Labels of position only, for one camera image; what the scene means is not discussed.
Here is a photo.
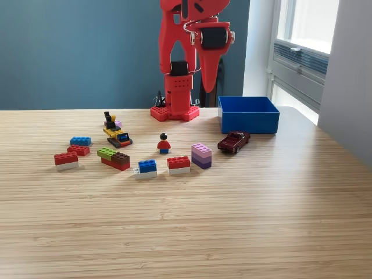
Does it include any pink and purple brick stack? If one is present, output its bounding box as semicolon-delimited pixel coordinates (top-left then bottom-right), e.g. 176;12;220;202
191;142;213;170

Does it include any small yellow toy digger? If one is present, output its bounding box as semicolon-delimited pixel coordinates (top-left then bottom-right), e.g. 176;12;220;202
103;111;133;149

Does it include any blue plastic bin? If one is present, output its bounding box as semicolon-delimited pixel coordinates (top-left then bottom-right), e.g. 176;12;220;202
217;96;281;135

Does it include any dark folded chair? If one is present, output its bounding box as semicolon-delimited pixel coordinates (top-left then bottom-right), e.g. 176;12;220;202
199;57;225;108

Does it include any dark red toy car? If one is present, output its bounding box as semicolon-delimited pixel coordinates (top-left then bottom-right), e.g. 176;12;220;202
217;130;251;154

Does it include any toy figure with red shirt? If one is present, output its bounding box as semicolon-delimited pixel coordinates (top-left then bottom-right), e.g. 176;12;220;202
156;133;173;155

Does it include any red and white brick stack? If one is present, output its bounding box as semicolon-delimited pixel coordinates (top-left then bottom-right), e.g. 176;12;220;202
166;156;191;176
53;151;80;171

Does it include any window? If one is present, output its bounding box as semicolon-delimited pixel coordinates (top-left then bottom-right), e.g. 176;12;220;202
273;0;341;56

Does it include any grey vent grille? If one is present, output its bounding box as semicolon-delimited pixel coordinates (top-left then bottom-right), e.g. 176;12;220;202
272;40;330;85

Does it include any blue and white brick stack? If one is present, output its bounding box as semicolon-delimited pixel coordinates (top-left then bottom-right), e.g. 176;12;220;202
133;159;158;180

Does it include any green brown red brick stack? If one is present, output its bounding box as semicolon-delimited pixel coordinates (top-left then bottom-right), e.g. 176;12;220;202
96;147;131;171

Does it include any red flat brick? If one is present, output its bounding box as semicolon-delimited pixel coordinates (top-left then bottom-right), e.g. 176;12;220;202
66;144;91;157

